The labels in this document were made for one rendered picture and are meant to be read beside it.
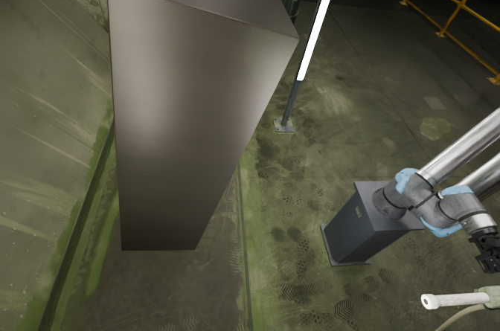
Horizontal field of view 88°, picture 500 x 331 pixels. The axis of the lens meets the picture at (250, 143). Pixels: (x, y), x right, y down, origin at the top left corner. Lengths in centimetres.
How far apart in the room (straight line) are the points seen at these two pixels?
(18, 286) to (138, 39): 153
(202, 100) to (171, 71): 10
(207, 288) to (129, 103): 143
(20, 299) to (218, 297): 101
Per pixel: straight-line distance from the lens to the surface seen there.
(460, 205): 119
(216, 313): 184
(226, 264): 190
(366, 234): 171
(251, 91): 62
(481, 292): 100
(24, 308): 188
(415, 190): 127
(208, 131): 70
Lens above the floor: 187
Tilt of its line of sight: 48 degrees down
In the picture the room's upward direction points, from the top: 11 degrees clockwise
